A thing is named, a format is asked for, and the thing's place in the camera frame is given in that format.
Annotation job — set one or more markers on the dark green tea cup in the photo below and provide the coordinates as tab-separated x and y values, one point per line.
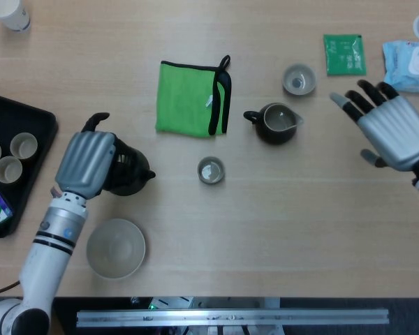
211	171

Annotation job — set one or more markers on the large beige bowl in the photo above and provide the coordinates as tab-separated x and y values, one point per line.
116	249

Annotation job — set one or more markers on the aluminium rail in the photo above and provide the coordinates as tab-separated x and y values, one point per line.
230	317

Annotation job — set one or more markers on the black tray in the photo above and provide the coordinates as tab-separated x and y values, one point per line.
17	115

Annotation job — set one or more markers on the green tea packet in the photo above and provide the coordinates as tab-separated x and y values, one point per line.
345	55

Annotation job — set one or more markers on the dark brown pitcher with spout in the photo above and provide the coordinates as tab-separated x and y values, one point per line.
276	134

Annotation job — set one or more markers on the green cloth with black trim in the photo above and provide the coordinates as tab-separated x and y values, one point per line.
181	97

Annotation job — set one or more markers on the small grey tea bowl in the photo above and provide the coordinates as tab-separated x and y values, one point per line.
299	79

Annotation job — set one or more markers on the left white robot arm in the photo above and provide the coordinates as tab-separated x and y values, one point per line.
45	261

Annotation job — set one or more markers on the blue wet wipes pack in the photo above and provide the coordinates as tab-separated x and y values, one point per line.
405	66

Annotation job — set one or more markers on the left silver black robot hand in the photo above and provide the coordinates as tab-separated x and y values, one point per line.
85	160

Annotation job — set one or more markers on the white paper cup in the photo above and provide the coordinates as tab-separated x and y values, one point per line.
10	14

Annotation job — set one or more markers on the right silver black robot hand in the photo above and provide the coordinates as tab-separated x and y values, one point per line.
394	132

